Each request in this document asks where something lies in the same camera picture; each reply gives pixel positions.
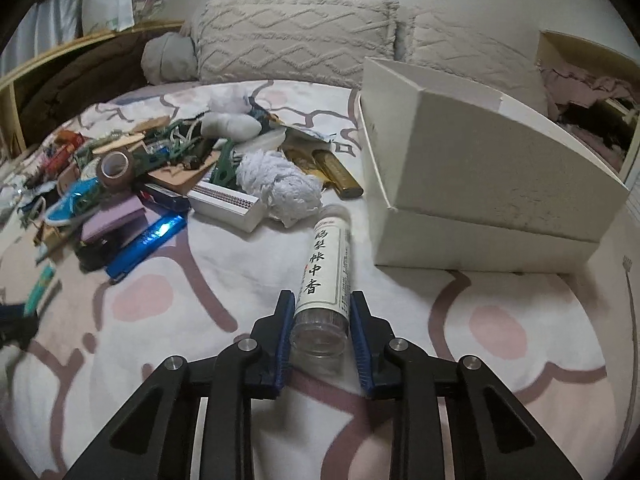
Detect textured beige pillow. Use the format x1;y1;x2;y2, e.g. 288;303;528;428
395;6;548;115
190;0;399;89

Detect shiny blue wrapper bar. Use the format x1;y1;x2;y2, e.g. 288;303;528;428
105;212;186;284

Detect grey cushion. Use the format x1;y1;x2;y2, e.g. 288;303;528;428
140;32;198;86

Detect green toothpaste tube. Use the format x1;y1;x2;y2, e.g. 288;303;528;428
23;263;56;318

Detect white yarn ball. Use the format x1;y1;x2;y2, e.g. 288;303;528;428
236;151;322;228

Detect wooden bedside shelf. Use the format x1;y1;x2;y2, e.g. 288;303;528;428
0;19;187;162

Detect purple flat box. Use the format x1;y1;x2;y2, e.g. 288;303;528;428
80;193;144;244

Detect red cigarette pack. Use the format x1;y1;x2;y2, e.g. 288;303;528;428
44;130;85;178

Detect white cardboard box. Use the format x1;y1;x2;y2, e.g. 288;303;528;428
358;58;628;273

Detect clear incense tube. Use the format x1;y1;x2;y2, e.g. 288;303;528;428
291;205;352;359

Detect blue wet wipe packet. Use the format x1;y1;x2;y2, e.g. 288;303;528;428
43;178;106;226

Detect brown folded blanket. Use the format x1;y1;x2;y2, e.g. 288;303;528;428
14;27;191;149

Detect left textured beige pillow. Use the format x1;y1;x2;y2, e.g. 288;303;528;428
190;0;399;89

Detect white comb box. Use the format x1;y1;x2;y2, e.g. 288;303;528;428
186;181;267;233

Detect brown tape roll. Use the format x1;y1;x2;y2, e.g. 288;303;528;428
96;148;136;193

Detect patterned white pink blanket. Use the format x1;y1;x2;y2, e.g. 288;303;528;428
0;79;632;480

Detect right textured beige pillow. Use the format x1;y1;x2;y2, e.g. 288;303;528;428
395;6;548;115

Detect closet clothes pile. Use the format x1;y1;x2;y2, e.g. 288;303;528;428
540;63;639;171

